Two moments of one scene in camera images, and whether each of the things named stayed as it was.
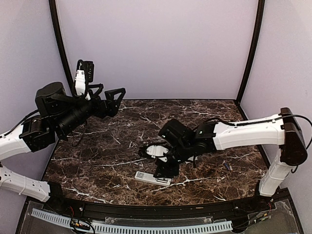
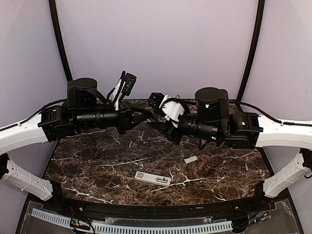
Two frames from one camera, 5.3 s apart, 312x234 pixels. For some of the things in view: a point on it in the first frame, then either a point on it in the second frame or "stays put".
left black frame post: [52, 8] stays put
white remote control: [150, 177] stays put
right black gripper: [166, 171] -> [165, 127]
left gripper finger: [114, 104] -> [138, 119]
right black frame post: [254, 49] stays put
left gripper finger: [95, 94] -> [138, 111]
